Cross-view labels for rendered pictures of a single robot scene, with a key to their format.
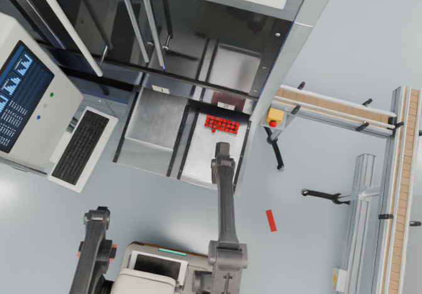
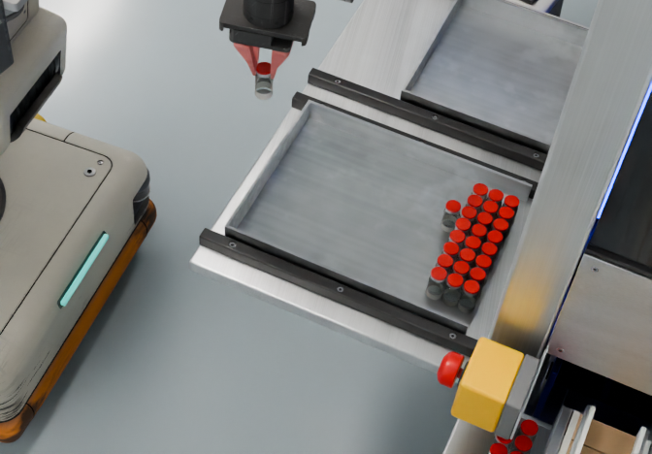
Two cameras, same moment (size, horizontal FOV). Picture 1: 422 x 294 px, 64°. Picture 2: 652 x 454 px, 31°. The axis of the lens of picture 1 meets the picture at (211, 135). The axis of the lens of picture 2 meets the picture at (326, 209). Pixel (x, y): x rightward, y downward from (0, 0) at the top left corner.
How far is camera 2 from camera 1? 1.25 m
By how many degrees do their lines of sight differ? 44
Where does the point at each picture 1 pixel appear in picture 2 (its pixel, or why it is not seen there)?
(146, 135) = (462, 48)
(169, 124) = (497, 112)
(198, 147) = (397, 174)
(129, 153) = (407, 5)
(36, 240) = not seen: hidden behind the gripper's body
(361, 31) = not seen: outside the picture
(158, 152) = (399, 70)
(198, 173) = (302, 158)
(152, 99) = not seen: hidden behind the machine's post
